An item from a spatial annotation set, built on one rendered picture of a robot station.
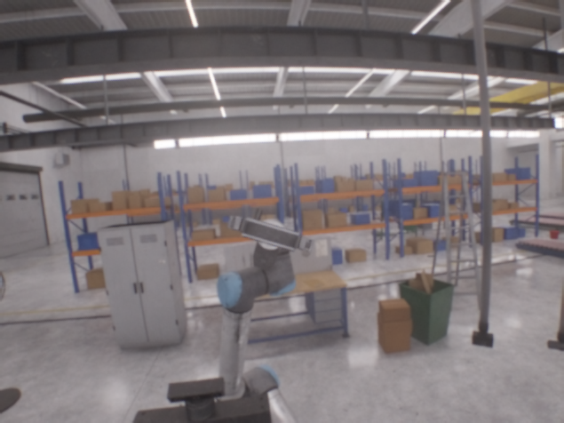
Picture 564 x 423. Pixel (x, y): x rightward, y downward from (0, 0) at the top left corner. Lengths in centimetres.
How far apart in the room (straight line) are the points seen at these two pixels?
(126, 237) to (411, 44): 655
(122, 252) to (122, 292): 62
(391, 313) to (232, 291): 330
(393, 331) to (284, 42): 531
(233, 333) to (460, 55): 731
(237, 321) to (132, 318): 404
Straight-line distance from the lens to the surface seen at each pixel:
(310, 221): 760
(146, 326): 478
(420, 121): 1384
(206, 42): 584
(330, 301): 417
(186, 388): 75
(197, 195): 738
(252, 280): 74
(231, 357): 93
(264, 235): 63
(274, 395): 119
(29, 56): 696
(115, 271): 463
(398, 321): 394
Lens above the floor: 231
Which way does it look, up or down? 5 degrees down
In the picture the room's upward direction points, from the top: 4 degrees counter-clockwise
